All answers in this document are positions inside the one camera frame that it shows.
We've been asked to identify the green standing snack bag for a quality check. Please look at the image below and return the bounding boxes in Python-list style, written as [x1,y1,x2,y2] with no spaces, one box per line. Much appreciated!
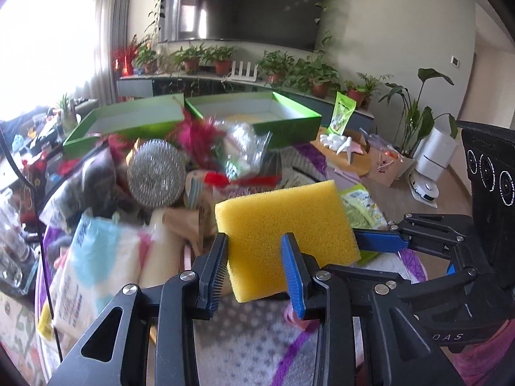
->
[327,92,358,137]

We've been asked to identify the beige cloth roll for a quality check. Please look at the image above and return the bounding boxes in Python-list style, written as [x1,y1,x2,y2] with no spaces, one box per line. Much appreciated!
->
[139,208,194,290]

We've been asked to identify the white pointed tool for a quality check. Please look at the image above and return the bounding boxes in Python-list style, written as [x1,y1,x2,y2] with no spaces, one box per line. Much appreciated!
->
[336,137,365,165]

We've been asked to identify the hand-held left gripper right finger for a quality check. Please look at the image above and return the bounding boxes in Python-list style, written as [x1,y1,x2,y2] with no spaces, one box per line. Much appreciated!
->
[281,232,465,386]

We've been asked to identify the potted green plant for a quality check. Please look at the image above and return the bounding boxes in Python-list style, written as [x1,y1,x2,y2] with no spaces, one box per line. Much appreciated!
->
[171,44,210,74]
[207,44,238,76]
[294,54,342,98]
[344,72,393,109]
[257,50,298,87]
[135,36,162,75]

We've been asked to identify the pink feather duster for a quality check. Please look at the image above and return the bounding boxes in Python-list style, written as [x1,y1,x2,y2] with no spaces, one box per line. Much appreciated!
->
[102,108,226,170]

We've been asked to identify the purple grey patterned mat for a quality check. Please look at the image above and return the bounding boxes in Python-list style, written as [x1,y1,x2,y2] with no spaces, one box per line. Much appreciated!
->
[189,142,427,386]

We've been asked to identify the wall television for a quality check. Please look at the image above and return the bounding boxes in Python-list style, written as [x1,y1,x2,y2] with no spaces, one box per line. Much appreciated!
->
[158,0,328,52]

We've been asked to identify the brown paper packet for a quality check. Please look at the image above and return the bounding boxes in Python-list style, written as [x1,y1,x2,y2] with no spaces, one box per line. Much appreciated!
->
[183,169,220,250]

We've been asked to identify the left green box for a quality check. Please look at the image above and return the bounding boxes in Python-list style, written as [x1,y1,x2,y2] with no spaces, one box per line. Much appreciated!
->
[62,93,190,161]

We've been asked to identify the yellow sponge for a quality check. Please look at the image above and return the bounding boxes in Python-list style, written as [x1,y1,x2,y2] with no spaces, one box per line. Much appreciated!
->
[214,180,361,304]

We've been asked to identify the pastel printed tissue pack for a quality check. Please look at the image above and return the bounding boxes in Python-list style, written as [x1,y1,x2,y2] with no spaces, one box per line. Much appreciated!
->
[38,213,151,342]

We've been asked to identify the cluttered coffee table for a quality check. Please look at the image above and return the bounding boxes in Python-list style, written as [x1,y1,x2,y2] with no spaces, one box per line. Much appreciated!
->
[0,96,99,178]

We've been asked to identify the white robot vacuum dock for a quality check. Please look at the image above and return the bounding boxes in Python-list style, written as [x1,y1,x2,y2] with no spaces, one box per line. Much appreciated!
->
[414,124,459,179]

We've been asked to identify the green printed packet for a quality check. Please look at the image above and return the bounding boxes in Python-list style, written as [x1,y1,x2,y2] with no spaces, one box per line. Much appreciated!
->
[340,184,389,232]

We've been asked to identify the grey ottoman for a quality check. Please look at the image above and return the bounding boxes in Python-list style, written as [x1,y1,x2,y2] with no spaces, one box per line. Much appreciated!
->
[74,98,99,115]

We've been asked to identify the white router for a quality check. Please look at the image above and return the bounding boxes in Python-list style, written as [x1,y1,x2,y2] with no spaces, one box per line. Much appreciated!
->
[231,60,259,82]

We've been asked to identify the tall broad-leaf floor plant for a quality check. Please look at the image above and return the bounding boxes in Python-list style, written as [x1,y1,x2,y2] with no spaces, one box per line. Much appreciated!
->
[378,68,459,157]

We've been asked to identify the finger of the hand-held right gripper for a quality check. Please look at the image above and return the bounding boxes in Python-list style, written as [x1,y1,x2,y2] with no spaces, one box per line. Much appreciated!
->
[353,214,495,271]
[392,263,479,304]

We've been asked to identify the small grass plant in glass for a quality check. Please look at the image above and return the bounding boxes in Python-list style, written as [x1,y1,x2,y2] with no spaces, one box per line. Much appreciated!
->
[56,94,81,129]

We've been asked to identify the grey curtain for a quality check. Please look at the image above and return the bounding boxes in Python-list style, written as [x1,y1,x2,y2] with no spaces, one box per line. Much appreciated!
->
[86,0,137,101]

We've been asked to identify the open cardboard box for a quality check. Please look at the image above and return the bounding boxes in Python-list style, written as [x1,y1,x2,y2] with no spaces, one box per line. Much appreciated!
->
[368,129,417,188]

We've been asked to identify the hanging green vine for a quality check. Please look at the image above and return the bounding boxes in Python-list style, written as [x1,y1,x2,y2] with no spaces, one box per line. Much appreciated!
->
[143,0,178,49]
[314,0,336,55]

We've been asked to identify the steel wool scrubber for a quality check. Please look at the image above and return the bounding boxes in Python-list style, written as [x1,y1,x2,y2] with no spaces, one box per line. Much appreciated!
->
[126,139,188,210]

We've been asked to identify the white hand-shaped figure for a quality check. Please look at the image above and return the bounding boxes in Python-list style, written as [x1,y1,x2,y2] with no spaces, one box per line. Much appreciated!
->
[322,133,347,151]

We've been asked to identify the person's right forearm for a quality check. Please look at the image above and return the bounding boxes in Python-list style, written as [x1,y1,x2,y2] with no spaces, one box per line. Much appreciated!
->
[459,324,515,386]

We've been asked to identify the red flower arrangement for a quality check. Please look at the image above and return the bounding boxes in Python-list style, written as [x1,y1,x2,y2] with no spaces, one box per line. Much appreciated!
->
[110,42,139,77]

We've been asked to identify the red ribbon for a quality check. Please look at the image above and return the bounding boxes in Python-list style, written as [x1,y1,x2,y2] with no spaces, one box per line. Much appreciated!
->
[203,171,282,189]

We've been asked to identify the clear bag of dark items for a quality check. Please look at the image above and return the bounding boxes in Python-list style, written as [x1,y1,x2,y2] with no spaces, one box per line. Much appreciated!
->
[40,145,119,228]

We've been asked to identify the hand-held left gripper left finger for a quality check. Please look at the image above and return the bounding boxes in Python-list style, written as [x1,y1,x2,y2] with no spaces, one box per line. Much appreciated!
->
[46,232,229,386]

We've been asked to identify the white robot vacuum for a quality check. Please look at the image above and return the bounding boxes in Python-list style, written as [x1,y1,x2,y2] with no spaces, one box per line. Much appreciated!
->
[408,169,441,204]

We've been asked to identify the green cardboard box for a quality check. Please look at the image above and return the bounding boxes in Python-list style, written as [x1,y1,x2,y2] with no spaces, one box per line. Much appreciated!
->
[184,90,323,149]

